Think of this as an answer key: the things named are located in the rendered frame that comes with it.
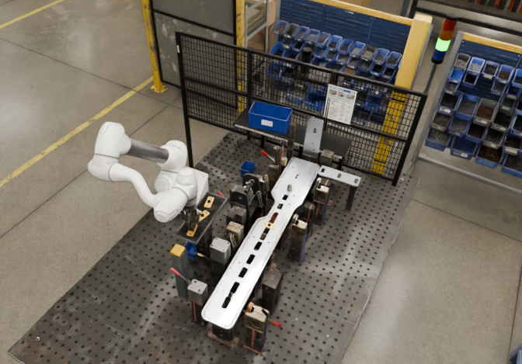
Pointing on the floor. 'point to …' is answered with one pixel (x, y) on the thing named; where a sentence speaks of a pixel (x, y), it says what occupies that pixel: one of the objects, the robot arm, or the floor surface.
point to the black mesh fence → (276, 97)
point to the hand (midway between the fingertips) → (191, 225)
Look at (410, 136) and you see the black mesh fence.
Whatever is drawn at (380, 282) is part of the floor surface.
